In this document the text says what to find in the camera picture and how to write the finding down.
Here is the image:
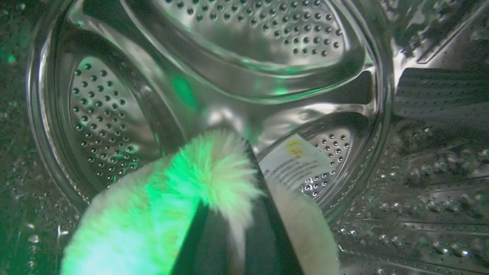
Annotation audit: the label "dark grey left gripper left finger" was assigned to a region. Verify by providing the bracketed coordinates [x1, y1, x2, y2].
[171, 199, 237, 275]

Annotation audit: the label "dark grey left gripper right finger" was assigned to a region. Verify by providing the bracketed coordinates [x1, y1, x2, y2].
[240, 139, 304, 275]

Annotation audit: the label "white fluffy plush toy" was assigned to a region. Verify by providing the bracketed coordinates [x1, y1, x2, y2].
[60, 129, 341, 275]

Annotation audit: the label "stainless steel washing machine drum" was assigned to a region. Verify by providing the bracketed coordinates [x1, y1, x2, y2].
[0, 0, 489, 275]

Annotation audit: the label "white care label tag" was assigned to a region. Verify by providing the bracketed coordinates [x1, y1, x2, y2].
[258, 134, 331, 190]

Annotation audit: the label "ribbed drum paddle lifter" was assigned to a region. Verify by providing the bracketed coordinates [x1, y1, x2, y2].
[393, 68, 489, 122]

